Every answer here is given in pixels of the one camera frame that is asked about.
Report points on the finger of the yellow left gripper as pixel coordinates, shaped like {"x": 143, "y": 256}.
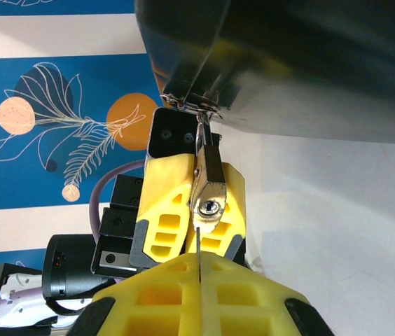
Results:
{"x": 236, "y": 210}
{"x": 166, "y": 182}

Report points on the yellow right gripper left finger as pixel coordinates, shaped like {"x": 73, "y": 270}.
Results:
{"x": 148, "y": 304}

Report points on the starry night print box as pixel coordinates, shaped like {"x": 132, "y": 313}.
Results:
{"x": 288, "y": 52}

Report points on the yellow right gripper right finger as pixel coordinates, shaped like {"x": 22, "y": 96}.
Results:
{"x": 253, "y": 304}

